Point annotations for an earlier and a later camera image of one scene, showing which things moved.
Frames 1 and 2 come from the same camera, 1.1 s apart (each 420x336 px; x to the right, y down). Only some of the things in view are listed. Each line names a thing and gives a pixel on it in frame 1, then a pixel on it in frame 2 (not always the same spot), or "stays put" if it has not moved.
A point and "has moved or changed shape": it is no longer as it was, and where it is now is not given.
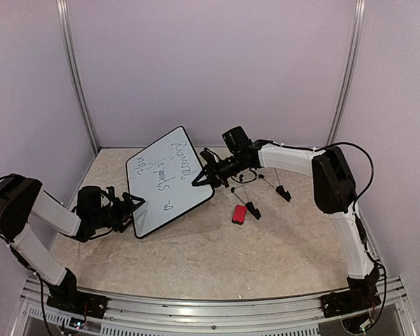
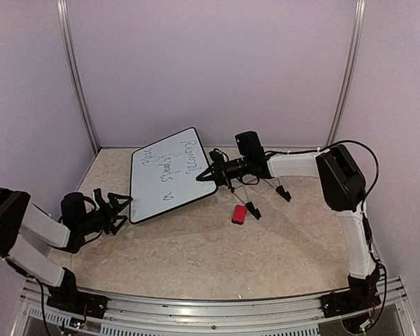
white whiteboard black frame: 162,174 has moved or changed shape
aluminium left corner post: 62,7 stays put
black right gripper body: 220,173 to 234,168
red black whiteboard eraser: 239,214 stays put
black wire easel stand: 279,189 stays put
